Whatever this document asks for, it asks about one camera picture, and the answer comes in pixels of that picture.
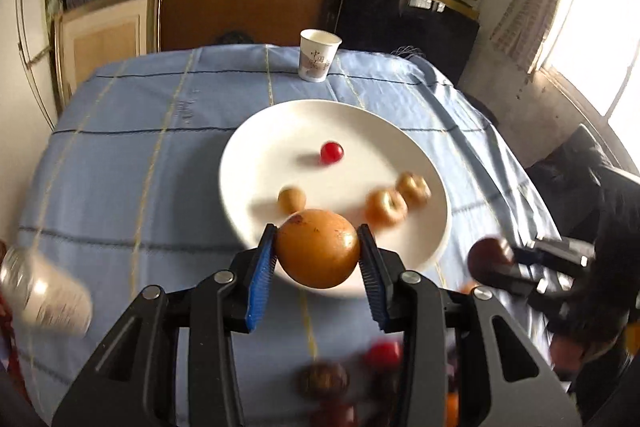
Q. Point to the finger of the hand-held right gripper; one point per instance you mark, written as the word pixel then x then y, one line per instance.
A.
pixel 555 253
pixel 510 282

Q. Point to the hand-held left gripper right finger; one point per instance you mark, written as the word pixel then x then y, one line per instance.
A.
pixel 372 277

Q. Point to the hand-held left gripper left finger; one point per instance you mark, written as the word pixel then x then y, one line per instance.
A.
pixel 260 277

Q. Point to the dark red plum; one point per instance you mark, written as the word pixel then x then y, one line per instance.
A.
pixel 487 257

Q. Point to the smooth round orange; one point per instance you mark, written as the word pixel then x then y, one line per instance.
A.
pixel 317 252

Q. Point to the small apple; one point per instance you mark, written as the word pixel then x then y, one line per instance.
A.
pixel 386 207

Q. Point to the small golden round fruit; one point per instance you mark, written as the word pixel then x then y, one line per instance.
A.
pixel 291 200

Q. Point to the red cherry tomato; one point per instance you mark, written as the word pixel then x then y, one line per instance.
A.
pixel 331 153

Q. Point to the bright orange tangerine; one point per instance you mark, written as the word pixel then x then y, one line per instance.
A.
pixel 451 409

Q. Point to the dark purple plum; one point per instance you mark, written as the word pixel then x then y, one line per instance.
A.
pixel 332 413

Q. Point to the white round plate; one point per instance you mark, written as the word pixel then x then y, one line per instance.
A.
pixel 300 132

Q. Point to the person's right hand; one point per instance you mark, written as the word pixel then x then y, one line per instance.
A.
pixel 567 357

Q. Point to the small red plum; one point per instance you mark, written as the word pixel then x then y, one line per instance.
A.
pixel 382 353

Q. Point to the dark cloth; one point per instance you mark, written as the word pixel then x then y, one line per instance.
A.
pixel 590 177

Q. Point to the blue checked tablecloth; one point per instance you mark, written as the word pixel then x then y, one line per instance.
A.
pixel 150 187

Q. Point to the white drink can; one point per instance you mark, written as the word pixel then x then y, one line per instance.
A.
pixel 45 294

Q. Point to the bright window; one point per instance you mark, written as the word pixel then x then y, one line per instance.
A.
pixel 600 32

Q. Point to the white paper cup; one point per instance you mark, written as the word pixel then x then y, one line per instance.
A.
pixel 320 57

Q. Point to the black glossy panel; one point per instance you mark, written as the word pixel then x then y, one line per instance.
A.
pixel 400 27

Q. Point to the brown wooden board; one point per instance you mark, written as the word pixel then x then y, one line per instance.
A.
pixel 240 7

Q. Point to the white leaning slat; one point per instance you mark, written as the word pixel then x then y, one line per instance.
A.
pixel 26 32

